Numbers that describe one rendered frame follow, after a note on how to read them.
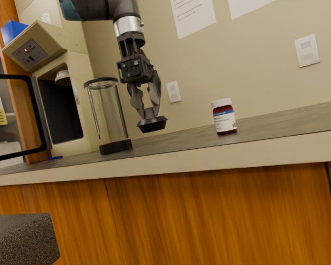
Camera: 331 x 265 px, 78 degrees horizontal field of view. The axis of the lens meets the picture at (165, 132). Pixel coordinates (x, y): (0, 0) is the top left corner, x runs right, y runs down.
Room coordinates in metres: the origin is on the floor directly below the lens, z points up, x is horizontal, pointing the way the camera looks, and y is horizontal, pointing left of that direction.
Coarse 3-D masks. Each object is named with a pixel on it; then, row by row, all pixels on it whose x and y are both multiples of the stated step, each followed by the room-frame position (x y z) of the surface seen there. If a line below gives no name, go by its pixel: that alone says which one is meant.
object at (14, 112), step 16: (0, 80) 0.97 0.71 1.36; (16, 80) 1.02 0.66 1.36; (0, 96) 0.96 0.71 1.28; (16, 96) 1.01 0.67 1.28; (0, 112) 0.95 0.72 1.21; (16, 112) 0.99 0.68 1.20; (32, 112) 1.05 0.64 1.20; (0, 128) 0.94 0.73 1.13; (16, 128) 0.98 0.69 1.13; (32, 128) 1.03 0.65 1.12; (0, 144) 0.92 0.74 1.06; (16, 144) 0.97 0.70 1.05; (32, 144) 1.02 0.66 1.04
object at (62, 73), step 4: (64, 68) 1.02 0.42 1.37; (60, 72) 1.01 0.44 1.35; (64, 72) 1.01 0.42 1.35; (68, 72) 1.01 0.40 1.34; (56, 76) 1.03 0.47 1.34; (60, 76) 1.00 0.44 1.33; (64, 76) 1.00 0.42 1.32; (68, 76) 1.00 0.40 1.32; (56, 80) 1.01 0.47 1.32; (60, 80) 1.10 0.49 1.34; (64, 80) 1.12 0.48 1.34; (68, 80) 1.14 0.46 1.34; (56, 84) 1.07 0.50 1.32; (60, 84) 1.11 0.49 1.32; (64, 84) 1.13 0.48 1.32; (68, 84) 1.14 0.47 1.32
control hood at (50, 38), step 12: (36, 24) 0.84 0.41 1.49; (48, 24) 0.87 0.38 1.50; (24, 36) 0.90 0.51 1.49; (36, 36) 0.88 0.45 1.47; (48, 36) 0.87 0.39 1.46; (60, 36) 0.91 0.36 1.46; (12, 48) 0.96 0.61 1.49; (48, 48) 0.92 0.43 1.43; (60, 48) 0.91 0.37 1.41; (48, 60) 0.99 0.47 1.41
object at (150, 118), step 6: (150, 108) 0.56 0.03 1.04; (150, 114) 0.56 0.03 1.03; (144, 120) 0.54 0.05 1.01; (150, 120) 0.53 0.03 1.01; (156, 120) 0.53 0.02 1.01; (162, 120) 0.54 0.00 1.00; (138, 126) 0.58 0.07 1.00; (144, 126) 0.54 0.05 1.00; (150, 126) 0.54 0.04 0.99; (156, 126) 0.54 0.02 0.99; (162, 126) 0.55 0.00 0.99; (144, 132) 0.56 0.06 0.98
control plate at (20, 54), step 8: (32, 40) 0.90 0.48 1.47; (24, 48) 0.95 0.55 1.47; (32, 48) 0.94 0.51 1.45; (40, 48) 0.93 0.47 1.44; (16, 56) 1.00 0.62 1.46; (24, 56) 0.99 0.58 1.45; (32, 56) 0.98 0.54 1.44; (40, 56) 0.97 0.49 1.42; (24, 64) 1.03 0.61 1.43; (32, 64) 1.02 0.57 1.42
